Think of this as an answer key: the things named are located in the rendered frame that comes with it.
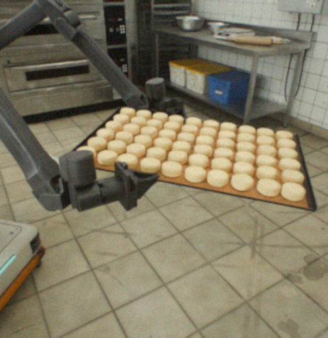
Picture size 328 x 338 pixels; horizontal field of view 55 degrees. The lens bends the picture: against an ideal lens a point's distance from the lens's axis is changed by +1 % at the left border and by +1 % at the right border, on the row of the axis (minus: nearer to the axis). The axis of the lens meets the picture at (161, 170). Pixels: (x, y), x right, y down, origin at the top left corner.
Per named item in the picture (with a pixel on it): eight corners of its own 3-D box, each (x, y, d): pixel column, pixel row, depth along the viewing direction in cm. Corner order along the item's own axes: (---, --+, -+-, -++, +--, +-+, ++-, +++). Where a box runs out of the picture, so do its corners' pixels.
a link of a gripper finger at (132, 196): (165, 173, 72) (129, 184, 68) (164, 199, 76) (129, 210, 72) (152, 161, 77) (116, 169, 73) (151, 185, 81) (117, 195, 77)
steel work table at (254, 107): (152, 94, 463) (150, 20, 413) (191, 87, 495) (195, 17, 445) (243, 142, 323) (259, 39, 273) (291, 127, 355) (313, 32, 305)
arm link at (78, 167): (65, 191, 76) (41, 208, 68) (57, 145, 72) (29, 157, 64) (109, 195, 72) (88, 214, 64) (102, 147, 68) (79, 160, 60)
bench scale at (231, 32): (212, 38, 344) (214, 30, 339) (232, 35, 361) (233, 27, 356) (234, 41, 324) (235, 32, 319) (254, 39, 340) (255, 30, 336)
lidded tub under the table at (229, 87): (204, 96, 378) (206, 74, 365) (233, 90, 400) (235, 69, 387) (226, 105, 350) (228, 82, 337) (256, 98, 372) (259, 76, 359)
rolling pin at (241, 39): (224, 42, 320) (225, 35, 317) (226, 41, 325) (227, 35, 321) (282, 47, 295) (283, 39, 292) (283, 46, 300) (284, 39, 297)
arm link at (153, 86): (140, 105, 126) (135, 115, 119) (134, 77, 119) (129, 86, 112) (169, 103, 124) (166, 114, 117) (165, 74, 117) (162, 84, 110)
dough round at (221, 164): (233, 172, 80) (235, 165, 79) (216, 174, 78) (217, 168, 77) (224, 162, 84) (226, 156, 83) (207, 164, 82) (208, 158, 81)
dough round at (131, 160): (120, 158, 82) (120, 152, 81) (138, 160, 82) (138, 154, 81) (115, 168, 78) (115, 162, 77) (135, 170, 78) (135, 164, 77)
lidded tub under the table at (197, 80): (183, 87, 412) (183, 67, 399) (211, 82, 433) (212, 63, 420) (200, 95, 384) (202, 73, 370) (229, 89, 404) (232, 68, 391)
